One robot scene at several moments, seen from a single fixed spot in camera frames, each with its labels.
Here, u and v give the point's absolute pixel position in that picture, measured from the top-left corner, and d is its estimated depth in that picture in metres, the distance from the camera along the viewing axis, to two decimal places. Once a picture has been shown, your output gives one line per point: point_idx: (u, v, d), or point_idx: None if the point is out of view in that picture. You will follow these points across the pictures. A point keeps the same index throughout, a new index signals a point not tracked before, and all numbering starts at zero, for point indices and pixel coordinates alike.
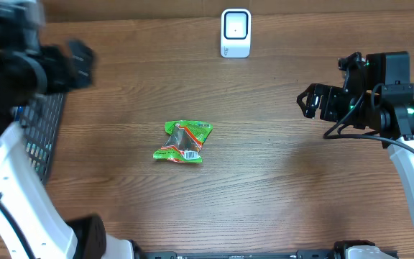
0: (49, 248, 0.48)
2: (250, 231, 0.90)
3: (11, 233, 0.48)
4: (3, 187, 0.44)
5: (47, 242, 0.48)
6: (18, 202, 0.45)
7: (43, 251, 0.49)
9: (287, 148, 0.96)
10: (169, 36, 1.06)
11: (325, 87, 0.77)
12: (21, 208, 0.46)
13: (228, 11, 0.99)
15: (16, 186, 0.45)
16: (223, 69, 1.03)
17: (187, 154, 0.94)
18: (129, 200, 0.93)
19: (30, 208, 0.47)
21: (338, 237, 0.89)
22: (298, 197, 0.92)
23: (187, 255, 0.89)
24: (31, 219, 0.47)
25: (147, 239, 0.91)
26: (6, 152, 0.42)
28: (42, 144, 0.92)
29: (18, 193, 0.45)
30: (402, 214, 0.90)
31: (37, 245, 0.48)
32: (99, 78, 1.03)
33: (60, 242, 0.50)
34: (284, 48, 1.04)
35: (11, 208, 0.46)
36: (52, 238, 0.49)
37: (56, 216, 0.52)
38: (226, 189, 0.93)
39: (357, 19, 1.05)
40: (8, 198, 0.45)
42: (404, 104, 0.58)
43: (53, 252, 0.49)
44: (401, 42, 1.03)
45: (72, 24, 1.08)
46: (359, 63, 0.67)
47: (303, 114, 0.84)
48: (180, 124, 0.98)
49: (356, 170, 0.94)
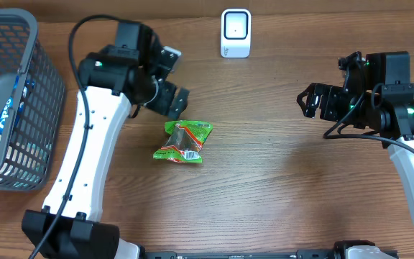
0: (84, 194, 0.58)
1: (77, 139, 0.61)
2: (250, 231, 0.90)
3: (72, 162, 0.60)
4: (97, 123, 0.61)
5: (88, 188, 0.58)
6: (95, 139, 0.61)
7: (80, 193, 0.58)
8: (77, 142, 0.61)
9: (287, 148, 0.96)
10: (169, 36, 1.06)
11: (325, 87, 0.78)
12: (94, 149, 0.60)
13: (228, 11, 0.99)
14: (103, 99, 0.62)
15: (103, 130, 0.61)
16: (223, 69, 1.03)
17: (187, 154, 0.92)
18: (129, 200, 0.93)
19: (99, 162, 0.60)
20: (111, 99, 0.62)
21: (338, 237, 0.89)
22: (298, 196, 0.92)
23: (187, 255, 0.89)
24: (93, 166, 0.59)
25: (147, 239, 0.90)
26: (118, 104, 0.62)
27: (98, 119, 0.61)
28: (42, 144, 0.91)
29: (100, 136, 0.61)
30: (402, 214, 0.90)
31: (80, 184, 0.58)
32: None
33: (93, 198, 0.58)
34: (284, 48, 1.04)
35: (88, 144, 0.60)
36: (93, 185, 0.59)
37: (103, 181, 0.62)
38: (225, 189, 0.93)
39: (356, 19, 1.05)
40: (94, 133, 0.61)
42: (404, 104, 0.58)
43: (83, 200, 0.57)
44: (401, 42, 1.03)
45: (73, 24, 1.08)
46: (359, 62, 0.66)
47: (303, 114, 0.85)
48: (180, 124, 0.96)
49: (356, 170, 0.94)
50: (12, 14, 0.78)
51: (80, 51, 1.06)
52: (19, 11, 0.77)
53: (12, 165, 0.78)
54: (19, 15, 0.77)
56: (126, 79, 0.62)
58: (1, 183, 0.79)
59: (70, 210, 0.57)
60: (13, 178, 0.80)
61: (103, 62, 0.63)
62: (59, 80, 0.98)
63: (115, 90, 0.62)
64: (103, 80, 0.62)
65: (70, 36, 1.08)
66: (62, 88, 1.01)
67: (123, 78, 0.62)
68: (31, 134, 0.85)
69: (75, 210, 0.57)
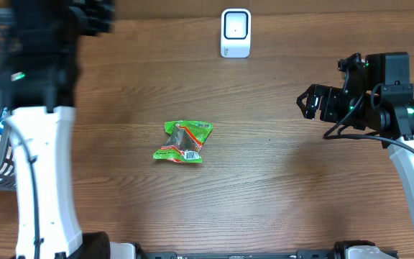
0: (54, 233, 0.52)
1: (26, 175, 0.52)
2: (250, 231, 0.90)
3: (29, 204, 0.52)
4: (40, 152, 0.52)
5: (58, 225, 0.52)
6: (46, 173, 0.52)
7: (49, 233, 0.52)
8: (24, 178, 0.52)
9: (287, 148, 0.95)
10: (169, 36, 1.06)
11: (325, 88, 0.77)
12: (47, 184, 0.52)
13: (228, 11, 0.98)
14: (39, 122, 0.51)
15: (51, 160, 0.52)
16: (223, 69, 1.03)
17: (187, 154, 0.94)
18: (129, 200, 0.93)
19: (57, 196, 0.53)
20: (46, 119, 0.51)
21: (338, 237, 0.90)
22: (298, 197, 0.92)
23: (187, 255, 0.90)
24: (54, 203, 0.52)
25: (148, 239, 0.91)
26: (57, 123, 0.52)
27: (39, 148, 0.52)
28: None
29: (47, 166, 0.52)
30: (402, 214, 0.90)
31: (47, 223, 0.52)
32: (99, 78, 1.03)
33: (66, 234, 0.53)
34: (284, 48, 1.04)
35: (39, 180, 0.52)
36: (61, 221, 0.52)
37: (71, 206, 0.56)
38: (226, 189, 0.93)
39: (357, 19, 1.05)
40: (42, 167, 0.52)
42: (404, 104, 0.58)
43: (57, 237, 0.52)
44: (401, 42, 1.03)
45: None
46: (359, 64, 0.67)
47: (303, 116, 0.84)
48: (180, 124, 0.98)
49: (356, 170, 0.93)
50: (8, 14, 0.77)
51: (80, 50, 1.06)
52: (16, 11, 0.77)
53: (12, 165, 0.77)
54: None
56: (56, 87, 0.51)
58: (0, 183, 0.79)
59: (44, 253, 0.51)
60: (13, 178, 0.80)
61: (24, 73, 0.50)
62: None
63: (47, 105, 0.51)
64: (29, 95, 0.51)
65: None
66: None
67: (53, 87, 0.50)
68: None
69: (50, 252, 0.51)
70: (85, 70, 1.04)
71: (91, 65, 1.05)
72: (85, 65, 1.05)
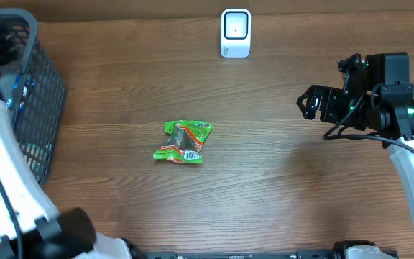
0: (28, 204, 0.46)
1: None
2: (250, 231, 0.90)
3: None
4: None
5: (29, 199, 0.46)
6: None
7: (23, 204, 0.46)
8: None
9: (287, 148, 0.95)
10: (169, 36, 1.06)
11: (325, 88, 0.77)
12: (3, 163, 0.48)
13: (228, 11, 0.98)
14: None
15: None
16: (223, 69, 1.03)
17: (188, 154, 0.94)
18: (129, 200, 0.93)
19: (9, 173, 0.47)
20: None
21: (338, 237, 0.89)
22: (298, 197, 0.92)
23: (187, 255, 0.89)
24: (15, 175, 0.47)
25: (147, 239, 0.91)
26: None
27: None
28: (42, 144, 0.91)
29: None
30: (402, 214, 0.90)
31: (16, 198, 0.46)
32: (99, 78, 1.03)
33: (39, 200, 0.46)
34: (284, 48, 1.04)
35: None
36: (29, 191, 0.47)
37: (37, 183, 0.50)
38: (225, 189, 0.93)
39: (357, 19, 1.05)
40: None
42: (404, 104, 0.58)
43: (31, 206, 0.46)
44: (401, 42, 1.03)
45: (73, 24, 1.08)
46: (359, 65, 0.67)
47: (303, 116, 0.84)
48: (180, 124, 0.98)
49: (356, 170, 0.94)
50: (11, 14, 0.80)
51: (80, 50, 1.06)
52: (18, 11, 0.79)
53: None
54: (20, 15, 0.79)
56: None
58: None
59: (25, 223, 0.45)
60: None
61: None
62: (59, 80, 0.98)
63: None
64: None
65: (70, 36, 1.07)
66: (62, 88, 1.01)
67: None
68: (31, 134, 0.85)
69: (29, 221, 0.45)
70: (85, 70, 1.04)
71: (91, 65, 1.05)
72: (86, 65, 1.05)
